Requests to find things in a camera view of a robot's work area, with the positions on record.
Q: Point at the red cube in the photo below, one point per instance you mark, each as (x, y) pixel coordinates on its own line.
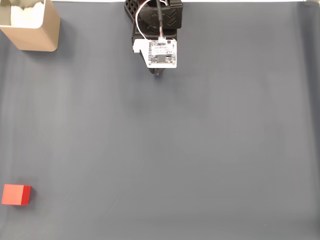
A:
(12, 195)

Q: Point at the beige box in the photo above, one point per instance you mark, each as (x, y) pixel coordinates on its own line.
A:
(37, 37)

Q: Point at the dark blue table mat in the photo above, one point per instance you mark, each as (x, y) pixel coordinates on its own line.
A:
(175, 137)

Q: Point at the white crumpled tissue paper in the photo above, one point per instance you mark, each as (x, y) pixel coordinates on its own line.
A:
(25, 15)

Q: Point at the white camera circuit board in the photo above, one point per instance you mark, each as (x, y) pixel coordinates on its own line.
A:
(162, 52)

